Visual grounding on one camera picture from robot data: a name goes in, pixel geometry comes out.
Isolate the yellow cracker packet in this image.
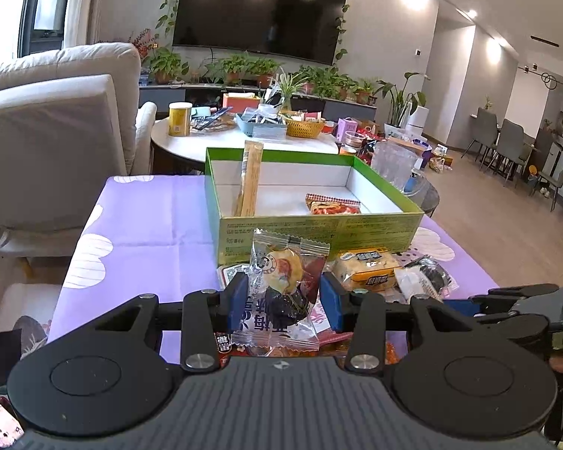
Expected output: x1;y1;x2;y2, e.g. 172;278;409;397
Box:
331;249;400;293

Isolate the dark seaweed snack packet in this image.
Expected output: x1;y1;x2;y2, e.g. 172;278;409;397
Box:
394;256;459;303

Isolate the clear packet with bun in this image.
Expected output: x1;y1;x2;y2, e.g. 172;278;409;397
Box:
232;229;330;351

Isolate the long gold snack stick packet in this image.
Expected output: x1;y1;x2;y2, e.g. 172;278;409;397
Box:
235;141;264;218

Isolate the red chips bag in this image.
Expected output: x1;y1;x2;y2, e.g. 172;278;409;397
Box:
305;193;361;215

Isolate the small red snack packet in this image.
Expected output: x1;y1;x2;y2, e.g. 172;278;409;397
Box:
214;333;234;367

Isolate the purple floral tablecloth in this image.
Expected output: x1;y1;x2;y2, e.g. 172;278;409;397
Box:
46;174;501;367

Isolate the green cardboard box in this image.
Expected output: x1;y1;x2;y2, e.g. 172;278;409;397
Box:
205;148;424;265

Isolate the dark round side table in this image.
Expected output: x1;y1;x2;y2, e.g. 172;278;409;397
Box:
403;169;440;218

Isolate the clear glass mug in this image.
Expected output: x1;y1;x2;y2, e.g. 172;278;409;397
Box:
371;140;418;191

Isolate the round white coffee table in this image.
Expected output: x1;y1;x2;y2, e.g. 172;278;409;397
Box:
151;118;339;175

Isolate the purple gift bag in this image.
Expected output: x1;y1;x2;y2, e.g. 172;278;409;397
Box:
413;138;433;171

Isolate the grey blue storage tray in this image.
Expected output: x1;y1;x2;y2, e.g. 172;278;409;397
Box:
234;114;287;139

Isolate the yellow woven basket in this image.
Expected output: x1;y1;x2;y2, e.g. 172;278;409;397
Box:
283;117;325;139

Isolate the yellow canister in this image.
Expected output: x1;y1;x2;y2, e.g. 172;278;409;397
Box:
169;102;193;137

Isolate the tv console cabinet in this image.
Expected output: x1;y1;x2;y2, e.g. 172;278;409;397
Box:
138;82;379;123

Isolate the beige sofa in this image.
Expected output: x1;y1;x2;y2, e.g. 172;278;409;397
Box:
0;43;156;278

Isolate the black wall television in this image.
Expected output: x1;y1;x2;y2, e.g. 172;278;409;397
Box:
173;0;347;65

